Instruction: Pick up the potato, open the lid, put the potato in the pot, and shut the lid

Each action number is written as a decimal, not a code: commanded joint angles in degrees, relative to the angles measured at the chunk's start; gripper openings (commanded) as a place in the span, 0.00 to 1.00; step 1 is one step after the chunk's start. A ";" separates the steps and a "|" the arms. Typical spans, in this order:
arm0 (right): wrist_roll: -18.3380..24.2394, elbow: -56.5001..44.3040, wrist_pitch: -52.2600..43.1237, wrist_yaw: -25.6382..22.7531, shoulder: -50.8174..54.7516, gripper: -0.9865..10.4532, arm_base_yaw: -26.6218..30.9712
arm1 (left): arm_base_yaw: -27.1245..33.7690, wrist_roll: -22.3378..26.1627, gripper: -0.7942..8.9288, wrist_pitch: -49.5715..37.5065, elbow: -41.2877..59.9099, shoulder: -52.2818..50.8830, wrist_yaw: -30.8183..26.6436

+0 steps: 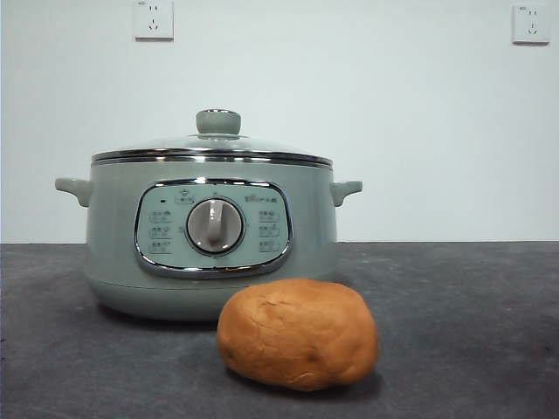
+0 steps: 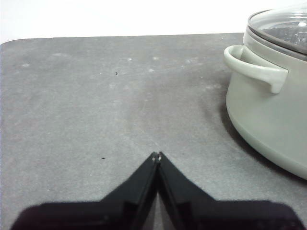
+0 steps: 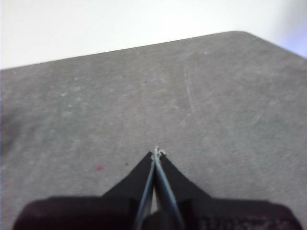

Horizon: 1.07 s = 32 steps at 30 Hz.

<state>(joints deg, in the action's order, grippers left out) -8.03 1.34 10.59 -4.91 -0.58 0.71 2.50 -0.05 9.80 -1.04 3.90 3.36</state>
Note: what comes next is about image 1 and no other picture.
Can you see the glass lid with green knob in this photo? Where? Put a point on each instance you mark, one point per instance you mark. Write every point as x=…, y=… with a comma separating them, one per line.
x=217, y=122

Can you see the brown potato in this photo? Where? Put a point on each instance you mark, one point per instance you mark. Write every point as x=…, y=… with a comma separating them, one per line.
x=297, y=336

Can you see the white wall socket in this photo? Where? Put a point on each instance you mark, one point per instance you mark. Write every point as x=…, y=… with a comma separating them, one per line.
x=153, y=22
x=530, y=25

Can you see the pale green electric pot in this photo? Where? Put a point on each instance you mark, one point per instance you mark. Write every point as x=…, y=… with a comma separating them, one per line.
x=113, y=244

